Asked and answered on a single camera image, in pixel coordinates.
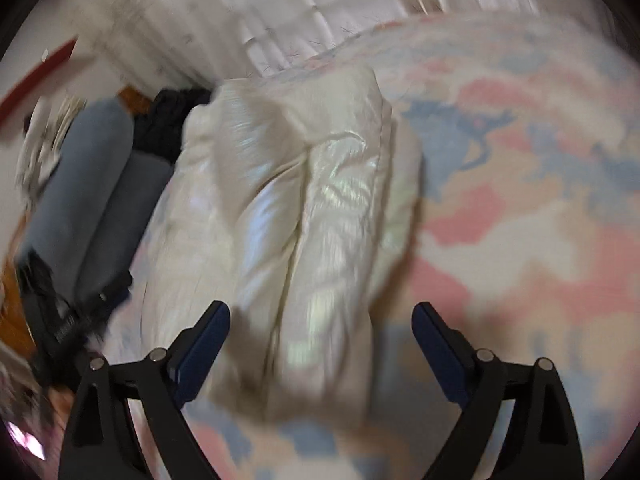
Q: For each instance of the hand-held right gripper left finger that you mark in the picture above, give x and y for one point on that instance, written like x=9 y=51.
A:
x=202 y=355

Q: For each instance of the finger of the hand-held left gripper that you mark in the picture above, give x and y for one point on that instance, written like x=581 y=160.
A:
x=107 y=305

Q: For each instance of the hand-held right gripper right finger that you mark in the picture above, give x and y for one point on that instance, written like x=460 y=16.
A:
x=437 y=355

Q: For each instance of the large blue pillow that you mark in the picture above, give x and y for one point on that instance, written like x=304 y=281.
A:
x=85 y=185

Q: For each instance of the white crumpled cloth pile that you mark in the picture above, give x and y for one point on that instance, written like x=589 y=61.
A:
x=45 y=145

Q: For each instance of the black cloth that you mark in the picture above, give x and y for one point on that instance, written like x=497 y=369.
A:
x=165 y=120

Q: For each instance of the pastel patterned bed cover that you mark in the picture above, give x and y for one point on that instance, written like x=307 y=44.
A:
x=525 y=170

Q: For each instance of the white sheer curtain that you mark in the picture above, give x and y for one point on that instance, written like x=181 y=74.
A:
x=280 y=15

